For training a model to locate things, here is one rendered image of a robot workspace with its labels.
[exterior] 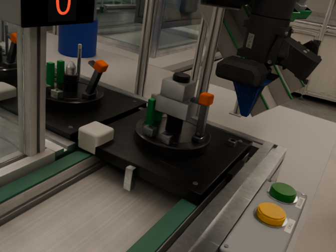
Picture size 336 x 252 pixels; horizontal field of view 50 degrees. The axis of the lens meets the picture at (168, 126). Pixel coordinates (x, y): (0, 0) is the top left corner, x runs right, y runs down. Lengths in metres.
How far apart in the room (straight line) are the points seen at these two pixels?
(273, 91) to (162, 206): 0.46
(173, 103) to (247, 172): 0.17
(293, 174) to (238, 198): 0.36
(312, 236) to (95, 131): 0.43
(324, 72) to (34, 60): 4.27
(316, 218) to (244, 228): 0.29
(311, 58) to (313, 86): 4.15
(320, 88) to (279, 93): 3.79
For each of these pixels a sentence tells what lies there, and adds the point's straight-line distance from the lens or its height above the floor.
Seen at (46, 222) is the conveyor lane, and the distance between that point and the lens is 0.54.
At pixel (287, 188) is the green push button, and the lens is 0.60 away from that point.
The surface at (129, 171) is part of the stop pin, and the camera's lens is 0.57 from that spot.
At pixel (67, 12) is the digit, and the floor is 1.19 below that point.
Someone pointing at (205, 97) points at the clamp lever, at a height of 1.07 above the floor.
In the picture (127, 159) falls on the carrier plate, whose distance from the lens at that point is 0.58.
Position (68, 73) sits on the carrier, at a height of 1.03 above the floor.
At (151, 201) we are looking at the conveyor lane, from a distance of 0.59.
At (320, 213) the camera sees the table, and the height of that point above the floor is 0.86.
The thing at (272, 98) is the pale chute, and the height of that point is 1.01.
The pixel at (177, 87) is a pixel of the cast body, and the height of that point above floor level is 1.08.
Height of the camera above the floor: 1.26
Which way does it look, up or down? 24 degrees down
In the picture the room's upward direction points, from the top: 10 degrees clockwise
